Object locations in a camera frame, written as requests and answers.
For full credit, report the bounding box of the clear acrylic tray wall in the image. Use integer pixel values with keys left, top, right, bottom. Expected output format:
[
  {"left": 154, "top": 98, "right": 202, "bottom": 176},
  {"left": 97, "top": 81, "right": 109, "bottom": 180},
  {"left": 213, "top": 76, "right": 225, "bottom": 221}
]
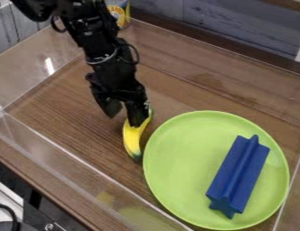
[{"left": 0, "top": 13, "right": 300, "bottom": 231}]

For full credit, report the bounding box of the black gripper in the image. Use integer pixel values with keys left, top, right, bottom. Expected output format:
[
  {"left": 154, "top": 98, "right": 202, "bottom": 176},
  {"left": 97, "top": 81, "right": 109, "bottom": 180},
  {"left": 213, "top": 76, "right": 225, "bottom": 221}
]
[{"left": 86, "top": 57, "right": 149, "bottom": 127}]

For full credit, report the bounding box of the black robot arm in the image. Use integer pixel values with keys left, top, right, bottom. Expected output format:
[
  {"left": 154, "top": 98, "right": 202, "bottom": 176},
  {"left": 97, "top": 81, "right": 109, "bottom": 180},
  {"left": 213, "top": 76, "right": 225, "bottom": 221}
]
[{"left": 10, "top": 0, "right": 149, "bottom": 127}]

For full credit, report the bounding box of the black cable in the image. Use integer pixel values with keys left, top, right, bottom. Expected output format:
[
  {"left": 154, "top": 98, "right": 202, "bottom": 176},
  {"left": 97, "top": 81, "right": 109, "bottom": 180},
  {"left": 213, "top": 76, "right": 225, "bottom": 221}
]
[{"left": 0, "top": 203, "right": 22, "bottom": 231}]

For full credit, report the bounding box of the yellow blue tin can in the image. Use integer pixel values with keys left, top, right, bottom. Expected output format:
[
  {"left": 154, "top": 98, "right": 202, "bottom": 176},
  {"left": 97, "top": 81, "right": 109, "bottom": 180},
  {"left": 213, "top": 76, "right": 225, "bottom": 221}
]
[{"left": 106, "top": 0, "right": 131, "bottom": 29}]

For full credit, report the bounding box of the green round plate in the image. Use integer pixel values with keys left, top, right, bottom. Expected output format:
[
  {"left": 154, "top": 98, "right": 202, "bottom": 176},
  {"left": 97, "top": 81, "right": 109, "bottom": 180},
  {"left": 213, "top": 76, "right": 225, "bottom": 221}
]
[{"left": 143, "top": 110, "right": 291, "bottom": 230}]

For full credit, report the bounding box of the yellow toy banana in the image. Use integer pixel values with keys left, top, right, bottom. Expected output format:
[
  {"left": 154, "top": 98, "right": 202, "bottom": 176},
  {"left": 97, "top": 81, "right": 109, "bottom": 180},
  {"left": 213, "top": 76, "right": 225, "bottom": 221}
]
[{"left": 122, "top": 109, "right": 154, "bottom": 162}]

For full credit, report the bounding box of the blue star-shaped block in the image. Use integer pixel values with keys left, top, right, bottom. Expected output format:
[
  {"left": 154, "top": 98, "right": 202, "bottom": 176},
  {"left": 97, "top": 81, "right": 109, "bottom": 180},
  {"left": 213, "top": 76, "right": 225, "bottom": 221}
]
[{"left": 206, "top": 134, "right": 270, "bottom": 219}]

